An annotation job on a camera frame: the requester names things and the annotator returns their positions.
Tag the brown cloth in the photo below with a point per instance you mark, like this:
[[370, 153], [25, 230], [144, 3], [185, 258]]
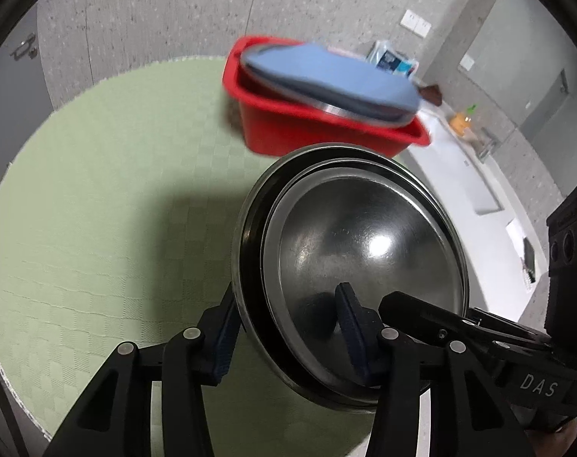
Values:
[[431, 95]]

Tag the red plastic basin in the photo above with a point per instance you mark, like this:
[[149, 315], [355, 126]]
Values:
[[288, 126]]

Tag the large steel bowl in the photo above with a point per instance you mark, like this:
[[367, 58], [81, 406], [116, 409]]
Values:
[[251, 257]]

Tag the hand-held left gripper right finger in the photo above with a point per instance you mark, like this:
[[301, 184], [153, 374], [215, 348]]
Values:
[[352, 333]]

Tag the blue plate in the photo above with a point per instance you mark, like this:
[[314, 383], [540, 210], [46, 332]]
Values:
[[326, 76]]

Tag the white sink counter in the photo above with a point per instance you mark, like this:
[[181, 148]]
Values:
[[450, 190]]

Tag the grey door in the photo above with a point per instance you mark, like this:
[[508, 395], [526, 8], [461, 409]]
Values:
[[12, 85]]

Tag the blue tissue packet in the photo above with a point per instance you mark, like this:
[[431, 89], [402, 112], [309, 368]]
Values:
[[388, 59]]

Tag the white sink basin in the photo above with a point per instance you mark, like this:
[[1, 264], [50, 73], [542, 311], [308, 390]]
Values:
[[483, 190]]

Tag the white wall outlet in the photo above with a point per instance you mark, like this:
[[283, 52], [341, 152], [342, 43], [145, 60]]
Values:
[[423, 27], [409, 19]]

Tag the green bottle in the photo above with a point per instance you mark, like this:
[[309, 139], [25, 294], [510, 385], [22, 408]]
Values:
[[469, 110]]

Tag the green checked table mat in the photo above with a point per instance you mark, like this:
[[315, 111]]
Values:
[[102, 200]]

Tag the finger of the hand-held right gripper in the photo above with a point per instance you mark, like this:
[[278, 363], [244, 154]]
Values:
[[421, 314], [512, 326]]

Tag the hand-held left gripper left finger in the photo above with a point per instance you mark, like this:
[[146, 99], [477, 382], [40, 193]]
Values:
[[224, 342]]

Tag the metal faucet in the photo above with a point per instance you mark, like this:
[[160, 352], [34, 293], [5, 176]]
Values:
[[487, 145]]

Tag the white paper sheet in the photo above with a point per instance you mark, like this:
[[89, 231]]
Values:
[[517, 234]]

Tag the black flat device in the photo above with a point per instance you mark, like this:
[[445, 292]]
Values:
[[529, 259]]

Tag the wall mirror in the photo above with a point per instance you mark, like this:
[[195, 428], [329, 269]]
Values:
[[517, 33]]

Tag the orange soap bottle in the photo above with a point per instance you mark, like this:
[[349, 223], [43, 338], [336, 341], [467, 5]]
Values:
[[459, 123]]

